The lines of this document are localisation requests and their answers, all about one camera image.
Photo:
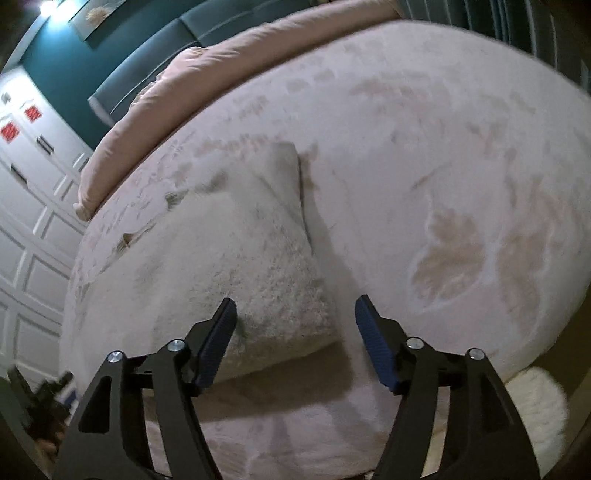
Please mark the teal upholstered headboard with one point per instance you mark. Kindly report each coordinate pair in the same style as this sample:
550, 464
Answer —
204, 25

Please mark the folded pink duvet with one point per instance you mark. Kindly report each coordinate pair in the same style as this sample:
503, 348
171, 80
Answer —
198, 76

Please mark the framed wall picture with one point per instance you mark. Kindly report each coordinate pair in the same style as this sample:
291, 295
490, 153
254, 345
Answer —
91, 15

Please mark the pink floral bed blanket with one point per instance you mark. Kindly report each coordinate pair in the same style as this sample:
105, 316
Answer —
443, 174

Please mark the grey-green striped curtain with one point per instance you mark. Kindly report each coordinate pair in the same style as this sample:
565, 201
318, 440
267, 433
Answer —
555, 32

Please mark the beige sweater with black hearts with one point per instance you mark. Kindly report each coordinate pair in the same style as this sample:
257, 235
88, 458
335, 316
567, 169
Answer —
238, 233

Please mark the white fluffy rug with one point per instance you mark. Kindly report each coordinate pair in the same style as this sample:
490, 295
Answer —
543, 407

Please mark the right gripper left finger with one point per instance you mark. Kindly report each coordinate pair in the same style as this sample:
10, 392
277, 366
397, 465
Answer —
135, 404

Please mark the white panelled wardrobe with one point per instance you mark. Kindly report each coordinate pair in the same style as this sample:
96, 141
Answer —
41, 160

